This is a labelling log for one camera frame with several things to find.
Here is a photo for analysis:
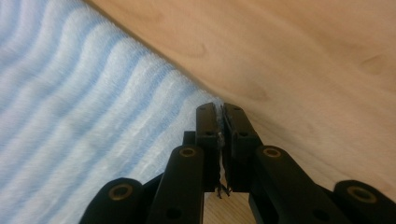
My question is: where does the blue striped towel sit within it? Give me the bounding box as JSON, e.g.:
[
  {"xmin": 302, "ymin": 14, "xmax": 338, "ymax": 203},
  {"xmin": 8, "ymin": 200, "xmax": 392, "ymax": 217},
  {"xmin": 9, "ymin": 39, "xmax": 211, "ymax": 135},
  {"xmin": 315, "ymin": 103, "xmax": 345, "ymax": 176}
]
[{"xmin": 0, "ymin": 0, "xmax": 232, "ymax": 224}]

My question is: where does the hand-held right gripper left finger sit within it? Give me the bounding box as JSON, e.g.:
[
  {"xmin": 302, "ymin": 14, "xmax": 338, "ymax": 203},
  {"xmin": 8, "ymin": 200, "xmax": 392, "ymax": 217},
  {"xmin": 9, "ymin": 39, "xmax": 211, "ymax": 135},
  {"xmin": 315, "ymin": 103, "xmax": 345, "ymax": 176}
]
[{"xmin": 182, "ymin": 102, "xmax": 221, "ymax": 193}]

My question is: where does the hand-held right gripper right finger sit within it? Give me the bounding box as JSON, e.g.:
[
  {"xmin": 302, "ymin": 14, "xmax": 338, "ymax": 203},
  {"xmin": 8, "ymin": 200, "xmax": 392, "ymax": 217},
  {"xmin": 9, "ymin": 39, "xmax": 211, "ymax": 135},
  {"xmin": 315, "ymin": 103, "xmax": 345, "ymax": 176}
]
[{"xmin": 221, "ymin": 103, "xmax": 264, "ymax": 193}]

